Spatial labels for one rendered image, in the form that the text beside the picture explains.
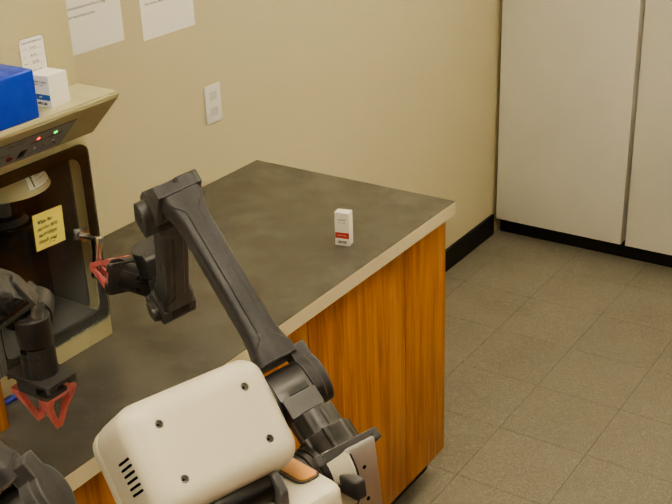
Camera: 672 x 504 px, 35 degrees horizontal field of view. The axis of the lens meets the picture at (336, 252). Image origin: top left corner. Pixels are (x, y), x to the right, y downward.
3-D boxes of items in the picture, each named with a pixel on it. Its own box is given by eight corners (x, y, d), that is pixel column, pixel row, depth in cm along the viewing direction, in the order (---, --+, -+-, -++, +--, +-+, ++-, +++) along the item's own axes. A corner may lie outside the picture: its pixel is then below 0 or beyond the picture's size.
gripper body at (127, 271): (104, 262, 214) (132, 270, 210) (140, 255, 222) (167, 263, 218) (102, 293, 215) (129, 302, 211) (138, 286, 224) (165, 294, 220)
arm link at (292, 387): (298, 428, 152) (330, 410, 154) (262, 369, 156) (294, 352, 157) (292, 447, 161) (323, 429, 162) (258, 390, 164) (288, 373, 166)
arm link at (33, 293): (-31, 311, 168) (11, 279, 167) (-23, 279, 179) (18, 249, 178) (21, 362, 174) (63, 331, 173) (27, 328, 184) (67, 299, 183)
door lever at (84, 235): (85, 273, 226) (76, 274, 224) (88, 228, 224) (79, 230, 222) (104, 278, 224) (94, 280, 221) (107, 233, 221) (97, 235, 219)
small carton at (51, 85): (32, 105, 202) (26, 73, 199) (50, 97, 206) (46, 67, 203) (52, 108, 200) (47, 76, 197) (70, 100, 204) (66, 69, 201)
